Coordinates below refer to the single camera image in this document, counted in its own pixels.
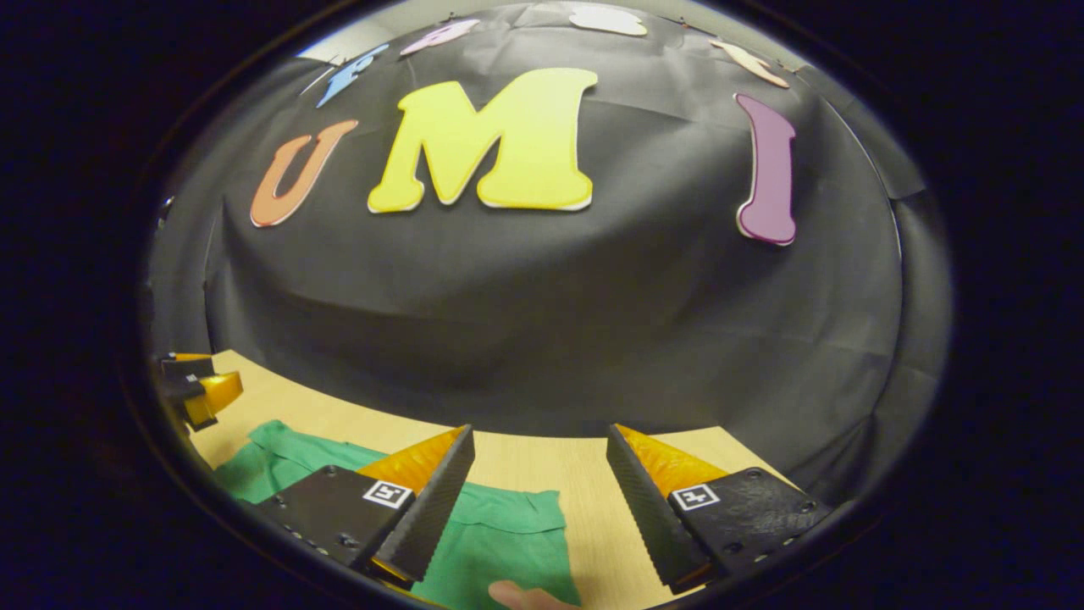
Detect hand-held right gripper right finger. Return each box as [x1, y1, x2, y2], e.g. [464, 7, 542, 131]
[606, 424, 839, 598]

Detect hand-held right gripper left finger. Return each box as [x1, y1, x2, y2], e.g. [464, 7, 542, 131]
[254, 424, 477, 592]

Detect green T-shirt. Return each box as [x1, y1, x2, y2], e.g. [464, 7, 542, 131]
[212, 419, 583, 610]

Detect black backdrop cloth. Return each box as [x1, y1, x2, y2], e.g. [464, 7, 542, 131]
[144, 0, 954, 509]

